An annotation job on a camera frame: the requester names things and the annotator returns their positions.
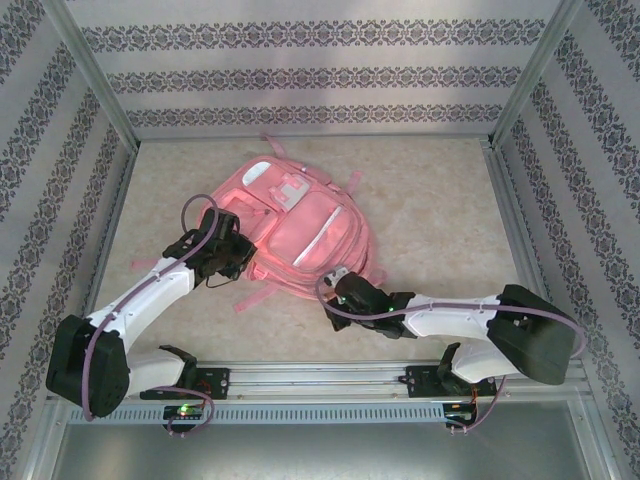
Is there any aluminium mounting rail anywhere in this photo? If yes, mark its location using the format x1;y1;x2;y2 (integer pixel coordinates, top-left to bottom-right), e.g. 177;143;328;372
47;360;587;402

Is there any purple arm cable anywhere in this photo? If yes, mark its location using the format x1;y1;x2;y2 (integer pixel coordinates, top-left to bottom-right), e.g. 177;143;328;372
315;277;587;435
84;193;221;439

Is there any pink school backpack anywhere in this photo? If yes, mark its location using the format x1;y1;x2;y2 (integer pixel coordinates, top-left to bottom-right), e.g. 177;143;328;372
130;133;386;315

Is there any aluminium frame post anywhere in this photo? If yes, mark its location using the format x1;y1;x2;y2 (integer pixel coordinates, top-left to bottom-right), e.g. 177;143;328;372
492;0;585;147
38;0;140;151

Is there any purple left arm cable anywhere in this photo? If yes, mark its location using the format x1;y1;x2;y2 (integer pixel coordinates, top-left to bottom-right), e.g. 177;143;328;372
84;193;221;439

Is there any aluminium side rail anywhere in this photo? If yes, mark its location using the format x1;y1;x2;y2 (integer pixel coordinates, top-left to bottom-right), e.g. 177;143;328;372
479;138;586;364
67;142;139;365

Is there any aluminium back rail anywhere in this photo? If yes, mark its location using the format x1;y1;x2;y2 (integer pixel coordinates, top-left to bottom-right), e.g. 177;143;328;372
137;131;496;144

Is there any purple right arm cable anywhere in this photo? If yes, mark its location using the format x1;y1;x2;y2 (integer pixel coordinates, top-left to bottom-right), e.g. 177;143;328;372
315;277;587;435

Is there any slotted grey cable duct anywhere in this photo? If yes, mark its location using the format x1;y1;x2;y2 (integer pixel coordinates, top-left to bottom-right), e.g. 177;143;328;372
67;402;446;425

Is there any grey metal panel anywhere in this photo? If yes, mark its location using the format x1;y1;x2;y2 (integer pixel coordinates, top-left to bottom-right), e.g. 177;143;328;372
47;422;616;480

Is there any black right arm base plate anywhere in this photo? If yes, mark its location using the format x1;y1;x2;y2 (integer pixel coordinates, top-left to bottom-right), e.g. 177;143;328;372
405;363;499;400

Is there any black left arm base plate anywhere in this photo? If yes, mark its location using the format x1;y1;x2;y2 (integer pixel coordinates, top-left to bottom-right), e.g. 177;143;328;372
139;367;231;401

